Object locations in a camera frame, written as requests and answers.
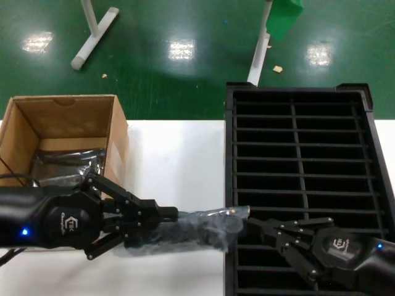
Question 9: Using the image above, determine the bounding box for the black slotted plastic container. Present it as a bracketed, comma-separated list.
[223, 81, 395, 296]

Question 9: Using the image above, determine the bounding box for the silver antistatic bag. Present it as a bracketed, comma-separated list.
[112, 205, 252, 258]
[30, 147, 107, 189]

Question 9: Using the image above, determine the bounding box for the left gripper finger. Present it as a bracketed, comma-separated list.
[80, 172, 180, 219]
[83, 215, 179, 261]

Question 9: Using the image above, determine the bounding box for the white metal table leg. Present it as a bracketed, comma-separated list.
[70, 0, 120, 71]
[246, 0, 274, 87]

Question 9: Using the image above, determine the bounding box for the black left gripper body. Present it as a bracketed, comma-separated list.
[41, 188, 106, 251]

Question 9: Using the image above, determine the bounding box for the brown cardboard box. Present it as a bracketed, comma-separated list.
[0, 94, 130, 252]

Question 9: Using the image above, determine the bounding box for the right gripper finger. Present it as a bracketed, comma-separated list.
[270, 234, 324, 284]
[247, 216, 336, 245]

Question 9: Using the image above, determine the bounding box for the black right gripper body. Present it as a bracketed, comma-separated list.
[310, 226, 372, 287]

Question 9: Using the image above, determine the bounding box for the green tablecloth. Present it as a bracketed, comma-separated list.
[267, 0, 305, 41]

